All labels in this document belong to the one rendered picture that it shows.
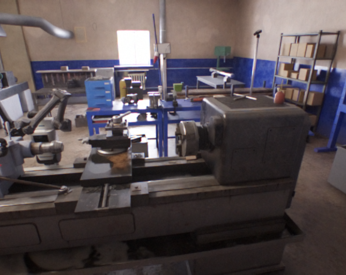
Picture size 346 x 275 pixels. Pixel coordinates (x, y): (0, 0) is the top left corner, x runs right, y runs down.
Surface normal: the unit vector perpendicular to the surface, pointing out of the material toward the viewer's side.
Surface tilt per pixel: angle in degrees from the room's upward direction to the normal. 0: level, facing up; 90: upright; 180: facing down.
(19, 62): 90
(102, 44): 90
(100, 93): 90
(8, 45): 90
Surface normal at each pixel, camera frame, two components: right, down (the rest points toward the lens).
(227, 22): 0.17, 0.38
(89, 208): 0.00, -0.92
